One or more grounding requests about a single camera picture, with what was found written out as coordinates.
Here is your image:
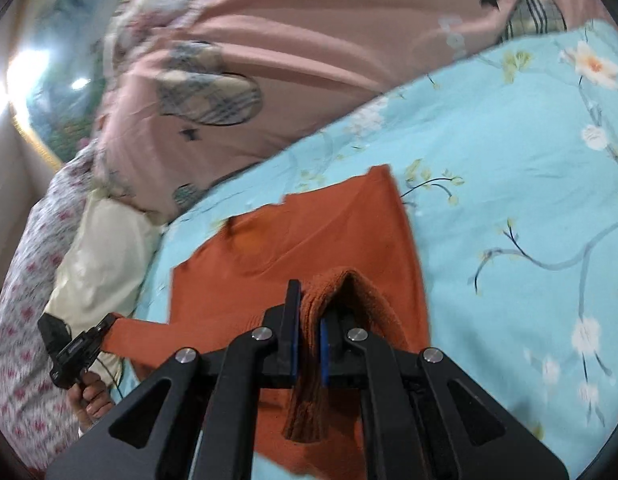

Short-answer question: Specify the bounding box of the person's left hand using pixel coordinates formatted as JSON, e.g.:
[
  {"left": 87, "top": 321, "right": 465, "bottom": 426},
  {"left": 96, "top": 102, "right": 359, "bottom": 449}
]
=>
[{"left": 68, "top": 371, "right": 115, "bottom": 432}]

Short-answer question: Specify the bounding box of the framed landscape painting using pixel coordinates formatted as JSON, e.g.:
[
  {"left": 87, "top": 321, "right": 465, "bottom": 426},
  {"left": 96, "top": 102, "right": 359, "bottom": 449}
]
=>
[{"left": 14, "top": 0, "right": 140, "bottom": 166}]

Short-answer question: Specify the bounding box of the floral pattern pillow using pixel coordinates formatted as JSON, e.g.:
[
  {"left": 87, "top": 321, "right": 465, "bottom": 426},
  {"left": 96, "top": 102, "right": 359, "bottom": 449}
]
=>
[{"left": 0, "top": 140, "right": 105, "bottom": 471}]

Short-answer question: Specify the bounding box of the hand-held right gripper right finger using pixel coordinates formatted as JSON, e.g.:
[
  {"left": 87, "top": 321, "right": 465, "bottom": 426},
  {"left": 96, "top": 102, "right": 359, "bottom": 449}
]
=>
[{"left": 319, "top": 310, "right": 570, "bottom": 480}]

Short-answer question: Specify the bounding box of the cream pillow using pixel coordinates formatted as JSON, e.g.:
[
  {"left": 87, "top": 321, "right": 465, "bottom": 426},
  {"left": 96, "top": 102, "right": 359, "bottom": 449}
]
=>
[{"left": 44, "top": 192, "right": 165, "bottom": 396}]

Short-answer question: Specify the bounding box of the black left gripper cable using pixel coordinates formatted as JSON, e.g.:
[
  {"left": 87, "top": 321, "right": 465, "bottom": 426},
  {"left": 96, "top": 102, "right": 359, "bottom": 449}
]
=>
[{"left": 95, "top": 352, "right": 125, "bottom": 393}]

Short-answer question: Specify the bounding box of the orange knit sweater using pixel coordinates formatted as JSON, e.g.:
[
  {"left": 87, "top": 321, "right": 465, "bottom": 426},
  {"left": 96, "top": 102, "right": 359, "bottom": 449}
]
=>
[{"left": 103, "top": 164, "right": 432, "bottom": 478}]

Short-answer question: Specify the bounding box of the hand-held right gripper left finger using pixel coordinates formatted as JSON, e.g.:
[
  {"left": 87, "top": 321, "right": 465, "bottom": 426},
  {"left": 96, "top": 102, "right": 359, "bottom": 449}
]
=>
[{"left": 44, "top": 280, "right": 302, "bottom": 480}]

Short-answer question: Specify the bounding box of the blue floral blanket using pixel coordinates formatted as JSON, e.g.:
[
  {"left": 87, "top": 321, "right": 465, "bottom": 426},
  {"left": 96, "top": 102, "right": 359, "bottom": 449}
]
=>
[{"left": 134, "top": 20, "right": 618, "bottom": 480}]

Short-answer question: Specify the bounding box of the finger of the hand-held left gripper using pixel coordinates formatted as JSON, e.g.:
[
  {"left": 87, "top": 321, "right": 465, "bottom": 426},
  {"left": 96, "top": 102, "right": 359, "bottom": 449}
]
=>
[{"left": 92, "top": 312, "right": 124, "bottom": 351}]

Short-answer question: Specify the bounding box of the ruffled floral pillow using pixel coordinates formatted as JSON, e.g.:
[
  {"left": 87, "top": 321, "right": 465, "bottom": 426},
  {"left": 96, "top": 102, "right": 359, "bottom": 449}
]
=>
[{"left": 104, "top": 0, "right": 215, "bottom": 63}]

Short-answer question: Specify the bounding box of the pink quilt with plaid hearts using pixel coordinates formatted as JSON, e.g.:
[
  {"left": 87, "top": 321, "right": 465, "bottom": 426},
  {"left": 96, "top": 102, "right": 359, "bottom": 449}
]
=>
[{"left": 92, "top": 0, "right": 610, "bottom": 223}]

